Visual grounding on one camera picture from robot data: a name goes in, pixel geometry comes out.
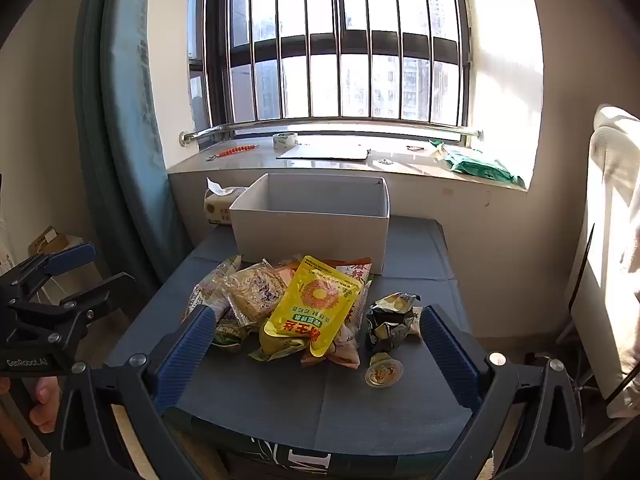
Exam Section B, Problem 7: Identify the teal curtain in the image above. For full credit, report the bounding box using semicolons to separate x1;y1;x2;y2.
74;0;196;306

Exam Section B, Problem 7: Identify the orange clear cake packet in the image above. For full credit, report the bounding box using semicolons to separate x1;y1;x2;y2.
300;259;373;368

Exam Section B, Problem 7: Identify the orange bead string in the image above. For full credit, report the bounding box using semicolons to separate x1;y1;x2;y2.
207;145;261;162

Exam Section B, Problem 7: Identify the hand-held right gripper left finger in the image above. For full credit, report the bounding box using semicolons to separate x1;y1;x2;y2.
50;304;236;480

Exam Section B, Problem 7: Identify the green plastic bag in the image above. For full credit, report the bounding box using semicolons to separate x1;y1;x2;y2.
429;139;526;190

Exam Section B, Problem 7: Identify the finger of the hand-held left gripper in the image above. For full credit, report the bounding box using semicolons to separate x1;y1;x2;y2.
57;272;137;329
0;242;97;306

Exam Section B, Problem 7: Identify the crumpled dark snack packet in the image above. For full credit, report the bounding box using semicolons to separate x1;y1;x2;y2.
366;292;423;353

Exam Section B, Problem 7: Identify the person's left hand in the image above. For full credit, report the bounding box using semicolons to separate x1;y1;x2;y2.
29;374;63;433

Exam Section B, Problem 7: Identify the dark framed barred window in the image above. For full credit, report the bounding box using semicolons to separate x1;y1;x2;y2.
187;0;473;136

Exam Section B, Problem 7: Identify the brown cardboard box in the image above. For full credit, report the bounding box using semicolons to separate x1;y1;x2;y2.
27;225;71;257

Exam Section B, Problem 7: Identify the small jelly cup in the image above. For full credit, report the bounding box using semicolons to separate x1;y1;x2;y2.
365;352;404;389

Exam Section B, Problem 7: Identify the beige cake snack packet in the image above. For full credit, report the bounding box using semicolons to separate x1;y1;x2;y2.
222;260;288;328

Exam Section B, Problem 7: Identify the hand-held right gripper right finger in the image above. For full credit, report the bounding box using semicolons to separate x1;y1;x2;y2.
419;304;586;480

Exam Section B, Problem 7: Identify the yellow snack pouch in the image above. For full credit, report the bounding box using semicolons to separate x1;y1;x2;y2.
263;255;366;358

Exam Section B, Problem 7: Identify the white draped office chair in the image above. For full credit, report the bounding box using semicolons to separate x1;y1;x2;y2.
525;105;640;418

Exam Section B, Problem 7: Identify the green snack packet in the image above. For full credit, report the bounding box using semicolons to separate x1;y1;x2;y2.
185;255;246;347

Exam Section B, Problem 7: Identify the white cardboard box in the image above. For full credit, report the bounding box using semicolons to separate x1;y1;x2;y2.
229;173;391;276

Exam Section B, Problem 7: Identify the white tissue pack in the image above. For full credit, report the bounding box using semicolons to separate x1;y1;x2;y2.
204;177;248;226

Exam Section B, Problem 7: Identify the steel window guard rail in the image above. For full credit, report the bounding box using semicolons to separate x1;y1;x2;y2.
179;119;484;147

